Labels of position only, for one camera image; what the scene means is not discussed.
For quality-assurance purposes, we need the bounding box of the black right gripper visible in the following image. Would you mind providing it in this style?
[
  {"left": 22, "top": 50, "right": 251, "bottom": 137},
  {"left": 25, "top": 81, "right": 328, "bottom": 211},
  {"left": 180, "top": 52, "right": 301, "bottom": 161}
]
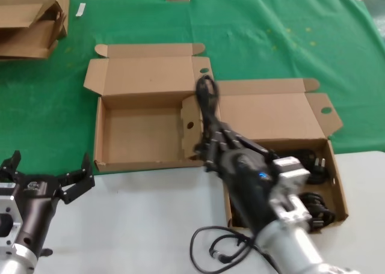
[{"left": 194, "top": 122, "right": 277, "bottom": 236}]

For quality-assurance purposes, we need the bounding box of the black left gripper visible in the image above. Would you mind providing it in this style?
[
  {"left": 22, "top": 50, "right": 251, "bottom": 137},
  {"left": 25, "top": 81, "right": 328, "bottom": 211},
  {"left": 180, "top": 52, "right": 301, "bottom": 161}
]
[{"left": 0, "top": 150, "right": 96, "bottom": 257}]

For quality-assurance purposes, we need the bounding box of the black power cord with plug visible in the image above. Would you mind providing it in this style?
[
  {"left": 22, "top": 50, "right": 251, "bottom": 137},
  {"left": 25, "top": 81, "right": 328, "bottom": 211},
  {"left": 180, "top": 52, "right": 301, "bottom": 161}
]
[{"left": 194, "top": 75, "right": 223, "bottom": 145}]

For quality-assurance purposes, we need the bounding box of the cardboard box holding cords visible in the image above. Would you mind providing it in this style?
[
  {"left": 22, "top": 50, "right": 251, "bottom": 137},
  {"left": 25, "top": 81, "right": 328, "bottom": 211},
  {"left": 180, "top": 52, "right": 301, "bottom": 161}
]
[{"left": 210, "top": 78, "right": 350, "bottom": 234}]

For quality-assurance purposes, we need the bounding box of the open cardboard box torn corner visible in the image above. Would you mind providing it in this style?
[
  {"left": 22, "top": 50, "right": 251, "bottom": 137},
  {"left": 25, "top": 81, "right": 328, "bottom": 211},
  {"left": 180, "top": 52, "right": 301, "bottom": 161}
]
[{"left": 83, "top": 43, "right": 215, "bottom": 173}]

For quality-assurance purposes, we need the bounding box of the flattened brown cardboard box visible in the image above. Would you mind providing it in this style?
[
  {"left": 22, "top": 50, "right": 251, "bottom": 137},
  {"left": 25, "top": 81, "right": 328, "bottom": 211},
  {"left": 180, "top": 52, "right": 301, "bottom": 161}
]
[
  {"left": 0, "top": 14, "right": 69, "bottom": 60},
  {"left": 0, "top": 0, "right": 70, "bottom": 30}
]

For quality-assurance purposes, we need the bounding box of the green table cloth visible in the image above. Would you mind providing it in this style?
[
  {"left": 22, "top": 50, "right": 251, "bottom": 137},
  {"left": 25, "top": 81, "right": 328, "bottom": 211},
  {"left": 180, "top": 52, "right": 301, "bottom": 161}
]
[{"left": 0, "top": 0, "right": 385, "bottom": 174}]

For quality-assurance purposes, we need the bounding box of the thin black power cord bundle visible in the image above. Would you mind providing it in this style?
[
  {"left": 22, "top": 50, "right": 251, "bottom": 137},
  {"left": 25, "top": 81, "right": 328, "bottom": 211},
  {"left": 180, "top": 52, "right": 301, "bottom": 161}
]
[{"left": 297, "top": 147, "right": 330, "bottom": 173}]

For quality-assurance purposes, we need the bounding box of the black power cord with tie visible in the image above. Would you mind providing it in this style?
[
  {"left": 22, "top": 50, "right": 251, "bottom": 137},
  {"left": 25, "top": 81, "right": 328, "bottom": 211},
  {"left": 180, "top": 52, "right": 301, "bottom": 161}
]
[{"left": 305, "top": 171, "right": 329, "bottom": 186}]

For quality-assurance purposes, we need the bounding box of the black robot cable with connector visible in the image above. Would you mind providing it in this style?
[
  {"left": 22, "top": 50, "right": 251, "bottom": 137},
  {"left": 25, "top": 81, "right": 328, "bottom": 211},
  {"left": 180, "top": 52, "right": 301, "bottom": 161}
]
[{"left": 190, "top": 225, "right": 271, "bottom": 271}]

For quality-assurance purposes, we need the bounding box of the thick black power cord bundle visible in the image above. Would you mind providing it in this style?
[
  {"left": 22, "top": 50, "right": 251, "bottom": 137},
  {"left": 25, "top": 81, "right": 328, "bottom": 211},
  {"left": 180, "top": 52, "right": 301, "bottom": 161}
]
[{"left": 299, "top": 192, "right": 337, "bottom": 229}]

